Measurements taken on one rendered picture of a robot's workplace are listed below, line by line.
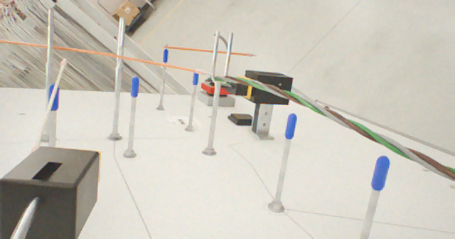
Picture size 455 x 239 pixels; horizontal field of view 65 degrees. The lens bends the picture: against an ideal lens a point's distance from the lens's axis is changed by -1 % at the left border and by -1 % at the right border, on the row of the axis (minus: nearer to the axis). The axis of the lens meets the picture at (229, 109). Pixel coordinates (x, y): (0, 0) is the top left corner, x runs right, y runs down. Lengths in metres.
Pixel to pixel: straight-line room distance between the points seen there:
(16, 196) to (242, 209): 0.19
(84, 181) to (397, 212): 0.29
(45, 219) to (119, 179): 0.17
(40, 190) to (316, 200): 0.25
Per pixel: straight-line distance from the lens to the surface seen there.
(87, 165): 0.20
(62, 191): 0.18
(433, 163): 0.22
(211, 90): 0.66
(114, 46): 1.17
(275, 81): 0.50
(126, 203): 0.31
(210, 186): 0.35
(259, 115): 0.52
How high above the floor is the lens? 1.41
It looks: 29 degrees down
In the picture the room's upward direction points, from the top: 47 degrees counter-clockwise
